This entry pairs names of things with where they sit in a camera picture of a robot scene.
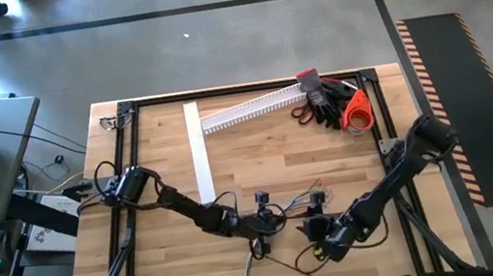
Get black cable with plug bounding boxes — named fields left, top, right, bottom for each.
left=22, top=152, right=74, bottom=187

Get white box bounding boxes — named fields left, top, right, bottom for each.
left=17, top=190, right=88, bottom=260

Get black floor mat striped edges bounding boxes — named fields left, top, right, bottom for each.
left=394, top=5, right=493, bottom=219

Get grey black work glove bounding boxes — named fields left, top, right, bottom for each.
left=294, top=64, right=347, bottom=136
left=320, top=72, right=363, bottom=115

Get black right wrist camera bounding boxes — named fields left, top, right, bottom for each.
left=308, top=189, right=327, bottom=206

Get black aluminium table frame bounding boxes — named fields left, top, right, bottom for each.
left=34, top=51, right=481, bottom=276

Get white slotted cable duct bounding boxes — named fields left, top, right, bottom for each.
left=196, top=80, right=312, bottom=137

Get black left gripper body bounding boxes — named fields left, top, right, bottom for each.
left=210, top=201, right=271, bottom=245

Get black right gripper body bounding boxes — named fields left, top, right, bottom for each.
left=315, top=217, right=363, bottom=264

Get red handled scissors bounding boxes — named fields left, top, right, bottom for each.
left=289, top=101, right=319, bottom=128

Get white duct cover strip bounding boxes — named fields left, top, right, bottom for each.
left=181, top=100, right=218, bottom=206

